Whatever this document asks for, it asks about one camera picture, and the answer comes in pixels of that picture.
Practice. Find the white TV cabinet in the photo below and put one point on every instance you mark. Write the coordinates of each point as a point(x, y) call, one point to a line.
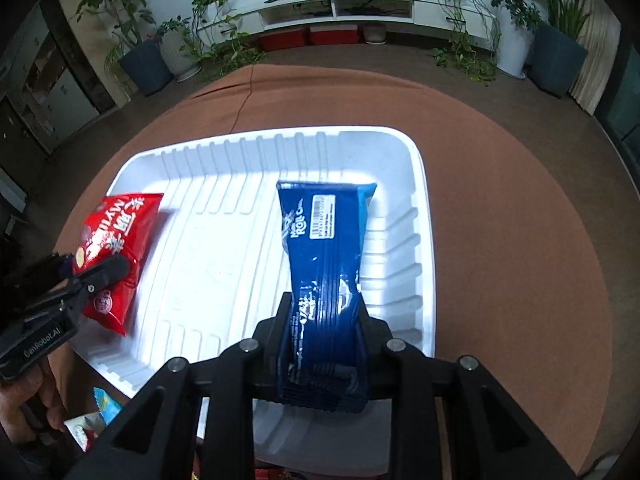
point(425, 10)

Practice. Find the light blue snack packet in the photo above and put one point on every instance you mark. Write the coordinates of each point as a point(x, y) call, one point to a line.
point(106, 405)

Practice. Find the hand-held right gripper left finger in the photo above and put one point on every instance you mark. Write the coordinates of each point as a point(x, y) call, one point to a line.
point(270, 340)

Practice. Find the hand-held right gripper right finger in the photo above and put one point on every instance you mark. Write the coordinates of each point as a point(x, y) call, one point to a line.
point(380, 350)

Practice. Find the red storage box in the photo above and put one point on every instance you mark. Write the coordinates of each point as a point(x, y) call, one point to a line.
point(282, 40)
point(334, 35)

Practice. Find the plant in white ribbed pot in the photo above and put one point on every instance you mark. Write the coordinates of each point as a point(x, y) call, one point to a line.
point(175, 55)

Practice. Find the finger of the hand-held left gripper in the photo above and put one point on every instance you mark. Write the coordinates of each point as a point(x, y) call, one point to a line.
point(100, 277)
point(55, 266)

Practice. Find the white and red snack packet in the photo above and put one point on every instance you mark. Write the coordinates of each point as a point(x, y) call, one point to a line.
point(80, 430)

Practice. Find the small white plant pot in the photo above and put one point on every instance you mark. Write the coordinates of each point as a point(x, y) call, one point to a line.
point(374, 34)

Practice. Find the large-leaf plant in blue pot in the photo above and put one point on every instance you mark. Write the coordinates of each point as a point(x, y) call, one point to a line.
point(555, 55)

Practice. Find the plant in tall white pot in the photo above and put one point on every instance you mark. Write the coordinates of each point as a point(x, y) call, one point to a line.
point(512, 45)

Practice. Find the person's left hand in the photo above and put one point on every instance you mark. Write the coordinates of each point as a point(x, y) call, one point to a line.
point(30, 392)

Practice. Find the beige curtain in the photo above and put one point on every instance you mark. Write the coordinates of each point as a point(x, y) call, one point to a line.
point(597, 60)

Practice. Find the tall plant in blue pot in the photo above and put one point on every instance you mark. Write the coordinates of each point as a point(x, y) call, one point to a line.
point(145, 67)

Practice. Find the white plastic tray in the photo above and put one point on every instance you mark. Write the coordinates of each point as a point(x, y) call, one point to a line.
point(215, 260)

